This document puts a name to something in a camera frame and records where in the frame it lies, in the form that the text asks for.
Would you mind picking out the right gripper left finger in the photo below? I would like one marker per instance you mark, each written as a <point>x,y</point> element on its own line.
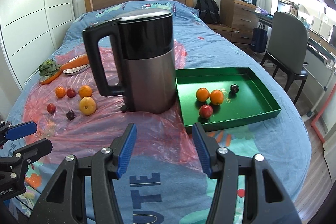
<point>63,198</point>

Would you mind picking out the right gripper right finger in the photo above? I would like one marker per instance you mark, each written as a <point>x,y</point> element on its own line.
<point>265,198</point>

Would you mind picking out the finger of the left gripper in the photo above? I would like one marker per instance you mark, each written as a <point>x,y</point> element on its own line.
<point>15,132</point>
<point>20,160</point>

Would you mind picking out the red apple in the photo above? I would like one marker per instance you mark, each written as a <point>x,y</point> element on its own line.
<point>51,108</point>
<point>205,111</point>
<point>71,93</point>

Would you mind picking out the dark plum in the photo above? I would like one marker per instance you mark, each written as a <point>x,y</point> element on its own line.
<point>234,88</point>
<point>70,115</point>

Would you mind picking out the mandarin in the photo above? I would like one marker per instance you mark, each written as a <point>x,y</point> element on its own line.
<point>60,92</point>
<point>85,91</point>

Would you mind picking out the red apple back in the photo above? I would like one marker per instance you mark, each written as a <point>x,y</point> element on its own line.
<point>71,93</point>

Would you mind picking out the yellow apple pear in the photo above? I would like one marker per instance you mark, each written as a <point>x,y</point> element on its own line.
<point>87,106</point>

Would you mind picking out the red apple front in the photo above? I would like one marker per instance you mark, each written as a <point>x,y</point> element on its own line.
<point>205,111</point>

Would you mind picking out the orange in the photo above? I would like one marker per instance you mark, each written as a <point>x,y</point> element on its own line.
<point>202,94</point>
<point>217,97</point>

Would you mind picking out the orange shallow dish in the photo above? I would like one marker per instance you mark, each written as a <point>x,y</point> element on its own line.
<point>50,79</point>

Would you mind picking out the pink plastic sheet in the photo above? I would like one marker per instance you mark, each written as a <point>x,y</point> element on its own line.
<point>162,137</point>

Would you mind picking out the green bok choy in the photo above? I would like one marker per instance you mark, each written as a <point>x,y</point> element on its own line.
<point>49,68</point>

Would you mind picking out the large plush carrot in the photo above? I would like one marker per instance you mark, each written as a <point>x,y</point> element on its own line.
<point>76,62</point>

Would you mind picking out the green metal tray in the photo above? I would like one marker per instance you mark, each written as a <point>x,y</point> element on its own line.
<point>253,103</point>

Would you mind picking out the white wardrobe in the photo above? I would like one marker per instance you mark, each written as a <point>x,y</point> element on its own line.
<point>31,30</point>

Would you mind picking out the white desk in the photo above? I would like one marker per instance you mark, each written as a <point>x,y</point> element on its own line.
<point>327,60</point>

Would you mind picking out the grey office chair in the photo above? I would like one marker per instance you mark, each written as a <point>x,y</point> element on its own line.
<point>287,49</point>

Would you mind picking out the dark blue tote bag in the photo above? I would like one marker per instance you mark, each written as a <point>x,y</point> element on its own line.
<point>259,39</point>

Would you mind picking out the electric kettle steel black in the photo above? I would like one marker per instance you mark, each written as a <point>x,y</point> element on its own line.
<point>143,49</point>

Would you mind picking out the low wooden nightstand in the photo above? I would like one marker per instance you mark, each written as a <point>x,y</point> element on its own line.
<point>222,29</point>

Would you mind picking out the wooden drawer cabinet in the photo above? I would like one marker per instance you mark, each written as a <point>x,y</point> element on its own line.
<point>240,17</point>

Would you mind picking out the black backpack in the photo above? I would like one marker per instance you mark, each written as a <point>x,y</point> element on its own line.
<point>208,11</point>

